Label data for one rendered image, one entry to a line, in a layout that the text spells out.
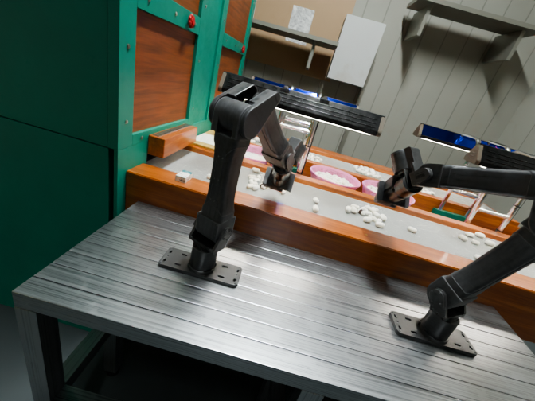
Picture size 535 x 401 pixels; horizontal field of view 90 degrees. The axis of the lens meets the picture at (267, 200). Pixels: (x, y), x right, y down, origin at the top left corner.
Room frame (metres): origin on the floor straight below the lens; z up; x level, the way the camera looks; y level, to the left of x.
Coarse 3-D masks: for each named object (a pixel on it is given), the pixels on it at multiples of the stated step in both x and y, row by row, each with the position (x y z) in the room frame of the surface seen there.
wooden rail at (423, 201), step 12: (252, 144) 1.52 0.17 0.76; (336, 168) 1.51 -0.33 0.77; (360, 180) 1.47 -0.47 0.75; (420, 192) 1.51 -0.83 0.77; (420, 204) 1.46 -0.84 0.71; (432, 204) 1.46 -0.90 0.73; (456, 204) 1.46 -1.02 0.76; (480, 216) 1.45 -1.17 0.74; (492, 216) 1.45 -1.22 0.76; (492, 228) 1.45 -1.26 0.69
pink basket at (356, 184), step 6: (312, 168) 1.39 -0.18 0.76; (318, 168) 1.44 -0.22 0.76; (324, 168) 1.46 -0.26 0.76; (330, 168) 1.47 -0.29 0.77; (312, 174) 1.30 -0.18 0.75; (330, 174) 1.46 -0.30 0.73; (336, 174) 1.46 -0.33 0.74; (342, 174) 1.45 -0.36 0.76; (348, 174) 1.44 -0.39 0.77; (324, 180) 1.23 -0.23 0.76; (348, 180) 1.42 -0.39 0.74; (354, 180) 1.39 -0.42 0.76; (342, 186) 1.21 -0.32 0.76; (348, 186) 1.22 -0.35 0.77; (354, 186) 1.25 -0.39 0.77
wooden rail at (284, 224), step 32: (128, 192) 0.76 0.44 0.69; (160, 192) 0.75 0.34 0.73; (192, 192) 0.75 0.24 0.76; (256, 224) 0.74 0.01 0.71; (288, 224) 0.74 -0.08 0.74; (320, 224) 0.76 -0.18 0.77; (352, 224) 0.83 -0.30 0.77; (352, 256) 0.73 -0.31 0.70; (384, 256) 0.73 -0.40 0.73; (416, 256) 0.73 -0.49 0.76; (448, 256) 0.79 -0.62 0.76; (512, 288) 0.72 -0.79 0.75; (512, 320) 0.72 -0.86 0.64
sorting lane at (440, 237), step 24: (168, 168) 0.92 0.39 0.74; (192, 168) 0.99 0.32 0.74; (264, 192) 0.95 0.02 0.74; (288, 192) 1.02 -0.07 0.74; (312, 192) 1.09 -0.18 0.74; (336, 216) 0.91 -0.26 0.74; (360, 216) 0.97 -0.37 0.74; (408, 216) 1.12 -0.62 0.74; (408, 240) 0.88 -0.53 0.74; (432, 240) 0.94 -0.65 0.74; (456, 240) 1.01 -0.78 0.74; (480, 240) 1.08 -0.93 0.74
